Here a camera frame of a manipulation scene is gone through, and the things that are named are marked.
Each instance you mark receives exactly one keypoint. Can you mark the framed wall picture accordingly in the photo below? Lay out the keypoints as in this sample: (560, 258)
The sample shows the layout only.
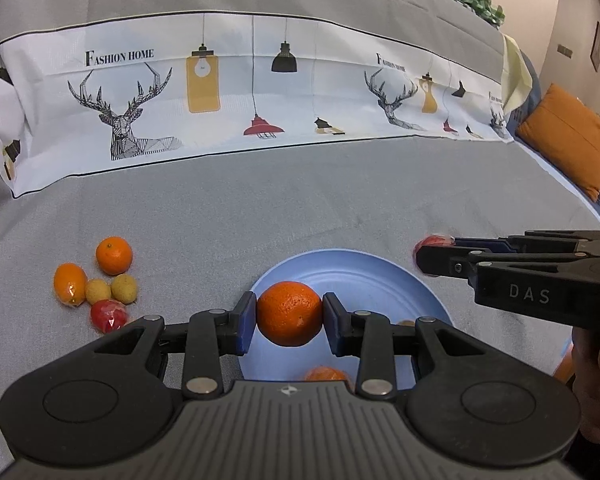
(598, 46)

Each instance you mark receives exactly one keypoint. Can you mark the light blue plate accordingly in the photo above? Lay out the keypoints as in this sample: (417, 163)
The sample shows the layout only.
(360, 275)

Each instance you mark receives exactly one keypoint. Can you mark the orange pillow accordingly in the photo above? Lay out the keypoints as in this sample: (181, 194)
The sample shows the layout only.
(570, 135)

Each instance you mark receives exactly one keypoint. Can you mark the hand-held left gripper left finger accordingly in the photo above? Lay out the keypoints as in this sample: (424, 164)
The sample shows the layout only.
(245, 325)

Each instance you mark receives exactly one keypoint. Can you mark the grey printed bed cover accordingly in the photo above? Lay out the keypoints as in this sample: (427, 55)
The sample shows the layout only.
(280, 200)

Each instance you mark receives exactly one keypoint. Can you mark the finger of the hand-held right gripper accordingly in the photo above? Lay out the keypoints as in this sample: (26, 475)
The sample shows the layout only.
(480, 245)
(440, 261)

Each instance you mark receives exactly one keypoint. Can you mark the cream cloth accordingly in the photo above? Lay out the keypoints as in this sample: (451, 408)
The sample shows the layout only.
(516, 77)

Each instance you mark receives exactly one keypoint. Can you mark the plastic-wrapped red fruit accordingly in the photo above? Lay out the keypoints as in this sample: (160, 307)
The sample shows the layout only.
(431, 241)
(108, 316)

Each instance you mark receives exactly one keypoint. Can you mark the yellow longan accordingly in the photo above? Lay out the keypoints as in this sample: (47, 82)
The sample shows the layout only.
(124, 288)
(406, 323)
(98, 290)

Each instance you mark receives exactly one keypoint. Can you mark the round orange mandarin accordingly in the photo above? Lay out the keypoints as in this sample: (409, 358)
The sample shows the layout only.
(289, 314)
(114, 256)

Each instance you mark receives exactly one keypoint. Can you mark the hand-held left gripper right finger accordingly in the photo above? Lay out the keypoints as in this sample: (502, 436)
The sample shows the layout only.
(333, 324)

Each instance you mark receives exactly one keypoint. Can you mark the wall switch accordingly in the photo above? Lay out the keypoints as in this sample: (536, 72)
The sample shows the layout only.
(564, 50)

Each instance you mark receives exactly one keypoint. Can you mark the plastic-wrapped orange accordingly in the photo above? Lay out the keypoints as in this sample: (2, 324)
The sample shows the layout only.
(70, 284)
(326, 374)

